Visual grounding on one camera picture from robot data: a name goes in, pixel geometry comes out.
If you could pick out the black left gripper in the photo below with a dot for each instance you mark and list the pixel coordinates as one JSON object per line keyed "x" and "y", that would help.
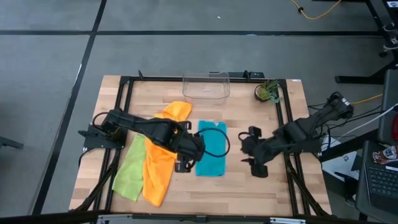
{"x": 189, "y": 146}

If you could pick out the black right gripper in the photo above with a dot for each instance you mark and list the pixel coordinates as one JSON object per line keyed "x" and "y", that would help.
{"x": 258, "y": 149}

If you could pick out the teal microfiber towel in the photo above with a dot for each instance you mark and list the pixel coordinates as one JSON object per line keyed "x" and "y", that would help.
{"x": 211, "y": 165}

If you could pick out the green microfiber towel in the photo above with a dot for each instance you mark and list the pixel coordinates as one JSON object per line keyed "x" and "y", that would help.
{"x": 130, "y": 168}

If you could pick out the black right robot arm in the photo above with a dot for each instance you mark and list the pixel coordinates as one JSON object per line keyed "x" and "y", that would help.
{"x": 311, "y": 127}

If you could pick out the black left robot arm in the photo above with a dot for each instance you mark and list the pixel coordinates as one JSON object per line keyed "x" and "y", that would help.
{"x": 140, "y": 124}

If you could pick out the potted succulent plant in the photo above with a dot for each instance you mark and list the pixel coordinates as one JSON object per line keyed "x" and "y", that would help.
{"x": 266, "y": 91}

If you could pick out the clear plastic bin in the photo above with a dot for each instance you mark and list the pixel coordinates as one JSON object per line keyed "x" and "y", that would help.
{"x": 227, "y": 81}

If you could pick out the white cardboard box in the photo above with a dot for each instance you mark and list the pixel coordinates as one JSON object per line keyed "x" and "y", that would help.
{"x": 342, "y": 158}

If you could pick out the brown white drink bottle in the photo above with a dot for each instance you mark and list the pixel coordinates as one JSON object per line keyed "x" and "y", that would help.
{"x": 385, "y": 154}

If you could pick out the dark grey laptop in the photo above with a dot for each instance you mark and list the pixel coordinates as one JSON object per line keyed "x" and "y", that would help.
{"x": 382, "y": 183}

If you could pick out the red object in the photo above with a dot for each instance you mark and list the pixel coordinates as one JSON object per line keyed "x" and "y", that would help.
{"x": 395, "y": 127}

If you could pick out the dark grey panel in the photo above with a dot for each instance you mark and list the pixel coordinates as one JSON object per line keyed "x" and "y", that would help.
{"x": 390, "y": 102}

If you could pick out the person's shoe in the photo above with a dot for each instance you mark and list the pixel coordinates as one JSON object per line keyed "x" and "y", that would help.
{"x": 391, "y": 27}
{"x": 391, "y": 44}

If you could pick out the black chair base leg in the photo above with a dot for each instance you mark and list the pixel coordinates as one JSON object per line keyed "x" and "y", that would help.
{"x": 11, "y": 143}

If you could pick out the black aluminium table frame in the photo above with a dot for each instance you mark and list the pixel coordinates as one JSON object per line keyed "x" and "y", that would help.
{"x": 280, "y": 109}

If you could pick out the grey mounting rail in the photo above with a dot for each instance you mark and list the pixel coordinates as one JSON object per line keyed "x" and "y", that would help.
{"x": 155, "y": 219}

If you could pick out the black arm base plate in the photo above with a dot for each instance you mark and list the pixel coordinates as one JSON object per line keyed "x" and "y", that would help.
{"x": 93, "y": 138}

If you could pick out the black desk leg frame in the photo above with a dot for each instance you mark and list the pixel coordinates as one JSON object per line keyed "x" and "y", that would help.
{"x": 360, "y": 79}

